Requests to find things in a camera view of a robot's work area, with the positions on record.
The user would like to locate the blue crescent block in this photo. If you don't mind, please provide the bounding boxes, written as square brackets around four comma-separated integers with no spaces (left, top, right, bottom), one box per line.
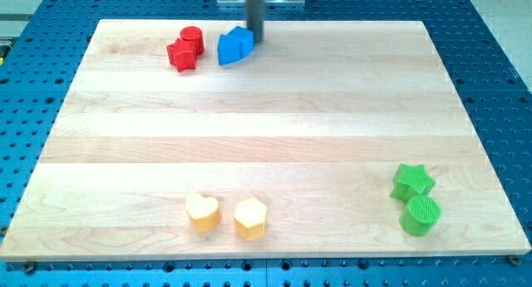
[217,35,243,65]

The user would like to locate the blue cube block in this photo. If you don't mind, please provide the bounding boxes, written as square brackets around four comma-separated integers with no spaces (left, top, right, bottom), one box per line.
[229,26,254,58]

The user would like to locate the light wooden board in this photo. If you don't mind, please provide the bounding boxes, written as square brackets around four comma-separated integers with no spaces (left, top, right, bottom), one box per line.
[1,19,530,261]

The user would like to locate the yellow hexagon block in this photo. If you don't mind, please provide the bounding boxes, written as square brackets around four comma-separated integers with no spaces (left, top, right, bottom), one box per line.
[234,197,268,240]

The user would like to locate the yellow heart block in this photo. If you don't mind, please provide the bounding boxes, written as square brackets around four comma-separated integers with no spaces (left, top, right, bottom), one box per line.
[185,193,221,233]

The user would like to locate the red star block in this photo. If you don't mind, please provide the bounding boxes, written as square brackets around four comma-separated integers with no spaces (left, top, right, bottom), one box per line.
[166,38,196,72]

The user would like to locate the red cylinder block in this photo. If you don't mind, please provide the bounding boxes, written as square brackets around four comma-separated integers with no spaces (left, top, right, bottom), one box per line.
[180,26,204,56]

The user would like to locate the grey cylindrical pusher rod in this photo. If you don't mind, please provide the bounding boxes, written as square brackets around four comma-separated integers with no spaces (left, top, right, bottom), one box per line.
[245,0,265,43]

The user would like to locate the green star block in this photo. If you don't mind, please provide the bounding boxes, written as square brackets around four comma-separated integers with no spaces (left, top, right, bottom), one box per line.
[390,164,436,202]

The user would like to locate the green cylinder block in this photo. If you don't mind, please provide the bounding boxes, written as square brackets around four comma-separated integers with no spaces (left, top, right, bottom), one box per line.
[399,195,441,236]

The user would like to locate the blue perforated table plate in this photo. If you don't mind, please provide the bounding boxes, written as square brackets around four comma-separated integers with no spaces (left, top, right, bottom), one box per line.
[1,0,531,286]

